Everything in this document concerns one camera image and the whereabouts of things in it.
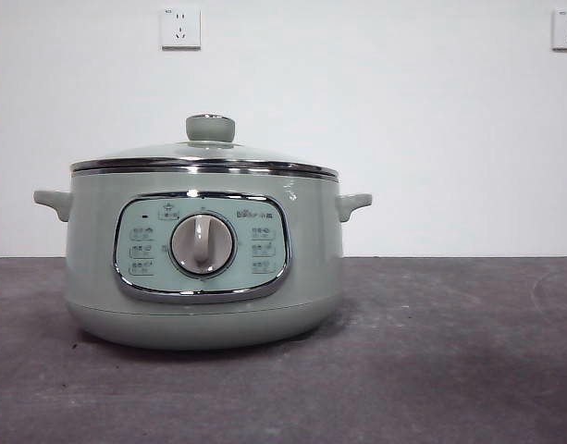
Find glass lid with green knob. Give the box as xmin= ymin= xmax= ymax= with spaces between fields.
xmin=69 ymin=112 xmax=339 ymax=177

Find pale green electric cooking pot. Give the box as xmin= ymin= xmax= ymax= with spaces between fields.
xmin=32 ymin=166 xmax=374 ymax=351

